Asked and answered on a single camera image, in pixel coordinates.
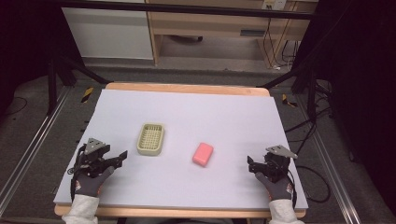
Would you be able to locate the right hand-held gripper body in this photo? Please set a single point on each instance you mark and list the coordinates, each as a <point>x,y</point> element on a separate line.
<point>275,163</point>

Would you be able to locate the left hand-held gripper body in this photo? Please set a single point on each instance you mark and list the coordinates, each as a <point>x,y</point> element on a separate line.
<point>93,155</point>

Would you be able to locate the beige soap dish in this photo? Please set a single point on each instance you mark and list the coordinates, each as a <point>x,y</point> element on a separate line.
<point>151,139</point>

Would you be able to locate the pink soap bar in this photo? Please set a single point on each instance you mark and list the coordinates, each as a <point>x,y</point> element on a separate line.
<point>203,154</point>

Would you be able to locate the person's right hand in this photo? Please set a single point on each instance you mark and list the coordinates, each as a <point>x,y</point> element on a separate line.
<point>275,186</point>

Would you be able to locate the person's left hand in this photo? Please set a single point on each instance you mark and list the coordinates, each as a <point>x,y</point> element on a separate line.
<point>91,182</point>

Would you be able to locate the yellow black striped tape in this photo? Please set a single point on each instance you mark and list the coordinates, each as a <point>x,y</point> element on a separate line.
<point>87,94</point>
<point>288,100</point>

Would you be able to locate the white foam mat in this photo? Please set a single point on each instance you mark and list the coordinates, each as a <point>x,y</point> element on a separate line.
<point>193,130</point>

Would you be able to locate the black metal stand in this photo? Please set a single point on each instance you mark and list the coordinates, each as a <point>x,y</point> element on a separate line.
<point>303,82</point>
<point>62,74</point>

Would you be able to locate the wooden table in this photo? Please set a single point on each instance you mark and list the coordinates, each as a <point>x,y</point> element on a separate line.
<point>186,88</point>

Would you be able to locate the white cabinet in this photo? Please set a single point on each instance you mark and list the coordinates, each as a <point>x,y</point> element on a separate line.
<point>109,32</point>

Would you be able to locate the wooden desk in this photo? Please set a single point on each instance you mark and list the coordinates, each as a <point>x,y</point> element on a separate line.
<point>218,29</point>

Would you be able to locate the aluminium floor rail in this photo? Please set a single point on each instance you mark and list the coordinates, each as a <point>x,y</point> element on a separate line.
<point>31,146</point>
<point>333,168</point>

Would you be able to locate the wall power outlet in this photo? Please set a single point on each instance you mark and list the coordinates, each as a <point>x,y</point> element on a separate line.
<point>274,4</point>

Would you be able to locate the black frame bar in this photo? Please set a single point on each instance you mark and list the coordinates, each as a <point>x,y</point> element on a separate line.
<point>186,8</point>

